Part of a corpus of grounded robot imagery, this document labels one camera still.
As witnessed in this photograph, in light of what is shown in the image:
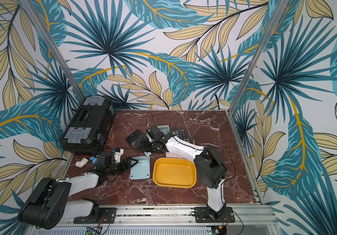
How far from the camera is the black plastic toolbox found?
83 cm

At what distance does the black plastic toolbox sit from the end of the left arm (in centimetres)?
10

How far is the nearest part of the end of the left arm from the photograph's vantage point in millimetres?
712

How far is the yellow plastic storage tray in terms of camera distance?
851mm
